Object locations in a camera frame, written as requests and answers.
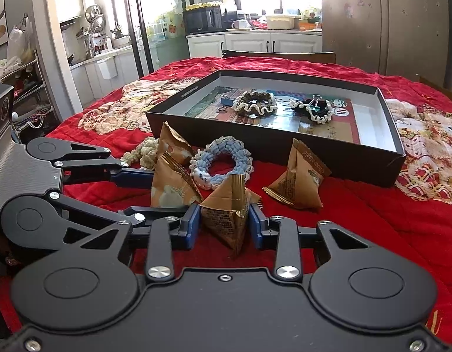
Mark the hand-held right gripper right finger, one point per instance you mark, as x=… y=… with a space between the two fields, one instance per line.
x=256 y=227

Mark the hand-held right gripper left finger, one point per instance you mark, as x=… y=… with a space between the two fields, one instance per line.
x=191 y=227

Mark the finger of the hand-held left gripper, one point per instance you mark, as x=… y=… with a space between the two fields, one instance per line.
x=101 y=209
x=134 y=179

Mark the cream scrunchie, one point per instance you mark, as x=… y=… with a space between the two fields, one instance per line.
x=145 y=154

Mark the brown triangular snack packet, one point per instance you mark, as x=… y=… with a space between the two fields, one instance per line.
x=226 y=220
x=174 y=143
x=295 y=179
x=171 y=187

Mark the blue white scrunchie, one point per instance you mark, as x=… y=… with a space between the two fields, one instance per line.
x=198 y=172

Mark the black shallow box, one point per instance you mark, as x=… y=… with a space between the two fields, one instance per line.
x=358 y=165

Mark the blue binder clip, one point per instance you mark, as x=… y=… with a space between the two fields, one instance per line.
x=314 y=102
x=227 y=99

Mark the olive white scrunchie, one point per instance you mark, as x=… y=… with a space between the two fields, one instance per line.
x=248 y=99

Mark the black white scrunchie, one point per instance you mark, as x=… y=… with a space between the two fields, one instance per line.
x=321 y=112

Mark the white kitchen counter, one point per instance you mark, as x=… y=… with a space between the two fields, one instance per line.
x=97 y=88

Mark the red printed blanket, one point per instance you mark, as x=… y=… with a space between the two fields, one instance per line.
x=358 y=227

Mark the white hanging bin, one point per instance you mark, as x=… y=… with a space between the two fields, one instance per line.
x=106 y=68

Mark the white plastic bags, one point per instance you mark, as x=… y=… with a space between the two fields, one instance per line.
x=18 y=42

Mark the steel bowls on rack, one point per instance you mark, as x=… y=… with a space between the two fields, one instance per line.
x=94 y=14

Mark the wooden chair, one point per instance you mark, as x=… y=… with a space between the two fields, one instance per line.
x=438 y=86
x=277 y=57

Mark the black microwave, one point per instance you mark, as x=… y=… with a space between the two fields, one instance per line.
x=202 y=20

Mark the white kitchen cabinet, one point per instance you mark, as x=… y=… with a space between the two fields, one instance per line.
x=248 y=42

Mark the yellow cloth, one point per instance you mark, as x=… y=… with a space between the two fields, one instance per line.
x=202 y=6

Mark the white mug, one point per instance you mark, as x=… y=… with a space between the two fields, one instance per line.
x=240 y=25

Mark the cream plastic container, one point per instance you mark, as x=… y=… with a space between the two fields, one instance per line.
x=281 y=22

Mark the orange box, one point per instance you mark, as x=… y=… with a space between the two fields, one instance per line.
x=309 y=25

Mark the steel refrigerator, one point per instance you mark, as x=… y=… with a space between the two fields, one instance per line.
x=376 y=25

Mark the cartoon fridge magnet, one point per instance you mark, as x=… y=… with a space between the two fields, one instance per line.
x=348 y=9

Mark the black door frame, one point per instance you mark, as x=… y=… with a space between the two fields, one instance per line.
x=141 y=25

